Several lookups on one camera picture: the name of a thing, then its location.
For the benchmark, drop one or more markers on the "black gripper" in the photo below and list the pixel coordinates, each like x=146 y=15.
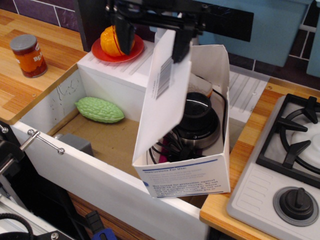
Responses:
x=124 y=14

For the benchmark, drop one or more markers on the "white cardboard box with flap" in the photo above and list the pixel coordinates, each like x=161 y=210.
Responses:
x=163 y=109

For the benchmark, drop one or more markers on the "grey toy faucet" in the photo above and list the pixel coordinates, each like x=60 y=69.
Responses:
x=160 y=33

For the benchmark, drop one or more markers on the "toy orange pumpkin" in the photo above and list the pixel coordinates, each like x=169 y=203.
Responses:
x=109 y=42

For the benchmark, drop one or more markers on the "red plate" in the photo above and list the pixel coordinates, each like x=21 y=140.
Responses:
x=101 y=55

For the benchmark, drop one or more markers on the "toy orange slice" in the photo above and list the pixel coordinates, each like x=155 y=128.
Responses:
x=197 y=84

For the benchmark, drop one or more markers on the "green toy bitter gourd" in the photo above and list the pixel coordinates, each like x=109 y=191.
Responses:
x=99 y=110

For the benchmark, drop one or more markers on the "black 3D mouse puck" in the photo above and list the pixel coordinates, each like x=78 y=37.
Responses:
x=199 y=127

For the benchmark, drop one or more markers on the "white toy sink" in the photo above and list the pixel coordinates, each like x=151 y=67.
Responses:
x=114 y=185

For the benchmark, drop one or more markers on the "teal toy cabinet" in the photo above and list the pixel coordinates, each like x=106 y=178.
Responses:
x=265 y=35

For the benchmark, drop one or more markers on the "magenta stick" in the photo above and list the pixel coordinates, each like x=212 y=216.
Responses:
x=175 y=152

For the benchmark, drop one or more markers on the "red soup can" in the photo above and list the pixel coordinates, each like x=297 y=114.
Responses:
x=28 y=55

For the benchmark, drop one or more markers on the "grey sink drain block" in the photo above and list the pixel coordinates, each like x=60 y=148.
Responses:
x=76 y=142

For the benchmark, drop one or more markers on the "black stove grate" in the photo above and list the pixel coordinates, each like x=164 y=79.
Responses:
x=290 y=142

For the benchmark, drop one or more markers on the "white toy stove top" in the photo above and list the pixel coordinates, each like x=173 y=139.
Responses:
x=252 y=200

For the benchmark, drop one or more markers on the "blue black clamp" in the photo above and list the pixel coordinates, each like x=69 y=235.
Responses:
x=97 y=227

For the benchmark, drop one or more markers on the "black stove knob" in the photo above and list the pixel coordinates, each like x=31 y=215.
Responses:
x=296 y=206

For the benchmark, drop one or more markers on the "metal clamp handle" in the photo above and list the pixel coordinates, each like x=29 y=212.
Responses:
x=8 y=148

